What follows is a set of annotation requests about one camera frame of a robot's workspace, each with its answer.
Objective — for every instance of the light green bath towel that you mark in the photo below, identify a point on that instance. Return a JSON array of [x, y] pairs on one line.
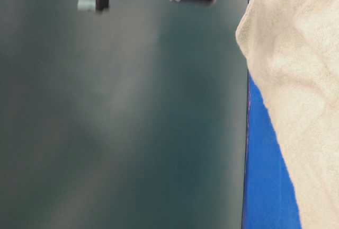
[[291, 48]]

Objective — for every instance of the blue table cloth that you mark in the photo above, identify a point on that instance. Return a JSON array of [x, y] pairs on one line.
[[269, 197]]

